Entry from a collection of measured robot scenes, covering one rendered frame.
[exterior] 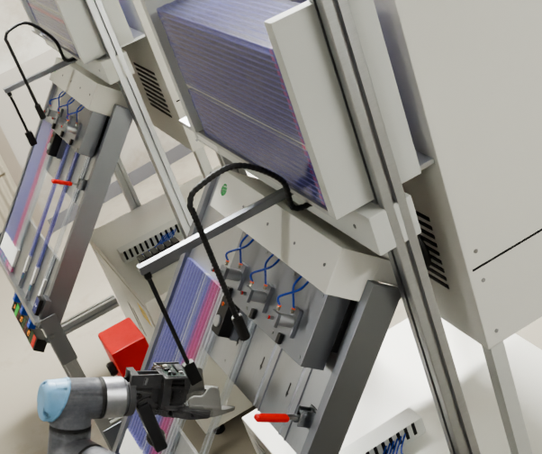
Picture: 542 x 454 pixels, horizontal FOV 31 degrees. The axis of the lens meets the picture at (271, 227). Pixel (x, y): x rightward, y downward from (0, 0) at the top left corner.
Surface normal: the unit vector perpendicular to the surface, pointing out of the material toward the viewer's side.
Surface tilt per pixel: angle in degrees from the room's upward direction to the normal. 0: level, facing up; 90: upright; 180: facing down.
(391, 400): 0
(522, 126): 90
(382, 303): 90
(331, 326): 90
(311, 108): 90
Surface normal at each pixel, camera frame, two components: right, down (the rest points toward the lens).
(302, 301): -0.84, -0.22
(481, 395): -0.31, -0.83
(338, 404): 0.43, 0.31
